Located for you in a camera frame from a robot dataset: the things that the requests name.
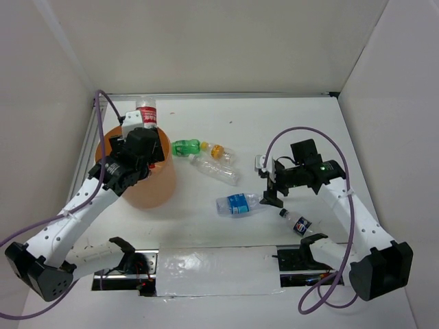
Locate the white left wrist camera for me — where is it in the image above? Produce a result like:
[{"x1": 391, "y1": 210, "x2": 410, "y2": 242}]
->
[{"x1": 121, "y1": 110, "x2": 143, "y2": 138}]

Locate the yellow cap orange label bottle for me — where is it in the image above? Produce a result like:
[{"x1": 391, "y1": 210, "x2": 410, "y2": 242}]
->
[{"x1": 200, "y1": 141, "x2": 236, "y2": 165}]

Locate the green plastic bottle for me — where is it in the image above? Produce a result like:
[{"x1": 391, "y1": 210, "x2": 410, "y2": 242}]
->
[{"x1": 171, "y1": 139, "x2": 200, "y2": 157}]

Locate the aluminium frame rail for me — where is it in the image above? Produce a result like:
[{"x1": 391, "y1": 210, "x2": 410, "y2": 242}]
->
[{"x1": 68, "y1": 92, "x2": 340, "y2": 199}]

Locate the blue label blue cap bottle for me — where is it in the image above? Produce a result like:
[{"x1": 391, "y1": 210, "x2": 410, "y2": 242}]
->
[{"x1": 215, "y1": 193, "x2": 265, "y2": 217}]

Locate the clear white cap bottle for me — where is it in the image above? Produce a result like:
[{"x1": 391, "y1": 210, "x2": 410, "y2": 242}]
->
[{"x1": 188, "y1": 154, "x2": 239, "y2": 186}]

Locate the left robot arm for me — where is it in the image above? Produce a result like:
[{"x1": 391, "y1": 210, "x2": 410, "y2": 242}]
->
[{"x1": 5, "y1": 127, "x2": 165, "y2": 302}]

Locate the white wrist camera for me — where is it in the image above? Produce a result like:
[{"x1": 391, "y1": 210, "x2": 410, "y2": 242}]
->
[
  {"x1": 121, "y1": 110, "x2": 143, "y2": 138},
  {"x1": 254, "y1": 154, "x2": 275, "y2": 182}
]

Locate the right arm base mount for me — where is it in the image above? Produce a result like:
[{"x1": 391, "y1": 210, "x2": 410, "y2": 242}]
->
[{"x1": 272, "y1": 246, "x2": 334, "y2": 288}]

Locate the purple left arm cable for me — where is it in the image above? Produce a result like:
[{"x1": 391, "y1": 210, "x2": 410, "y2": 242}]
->
[{"x1": 0, "y1": 89, "x2": 124, "y2": 320}]

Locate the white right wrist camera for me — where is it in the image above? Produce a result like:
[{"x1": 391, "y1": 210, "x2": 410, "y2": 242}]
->
[{"x1": 254, "y1": 154, "x2": 275, "y2": 182}]

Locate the red label red cap bottle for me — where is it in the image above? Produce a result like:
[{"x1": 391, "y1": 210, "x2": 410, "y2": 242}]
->
[{"x1": 136, "y1": 97, "x2": 157, "y2": 128}]

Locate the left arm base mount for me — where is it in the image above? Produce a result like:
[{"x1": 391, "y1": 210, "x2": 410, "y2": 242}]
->
[{"x1": 91, "y1": 249, "x2": 159, "y2": 297}]

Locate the white taped cover plate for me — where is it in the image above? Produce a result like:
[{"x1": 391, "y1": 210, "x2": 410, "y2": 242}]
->
[{"x1": 156, "y1": 246, "x2": 282, "y2": 297}]

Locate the pepsi bottle black cap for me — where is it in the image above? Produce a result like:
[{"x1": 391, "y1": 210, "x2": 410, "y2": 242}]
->
[{"x1": 279, "y1": 208, "x2": 322, "y2": 238}]

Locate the orange plastic bin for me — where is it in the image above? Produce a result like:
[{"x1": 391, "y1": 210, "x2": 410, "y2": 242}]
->
[{"x1": 88, "y1": 128, "x2": 176, "y2": 210}]

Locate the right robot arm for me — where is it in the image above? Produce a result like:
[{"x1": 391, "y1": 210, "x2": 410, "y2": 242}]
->
[{"x1": 254, "y1": 156, "x2": 413, "y2": 301}]

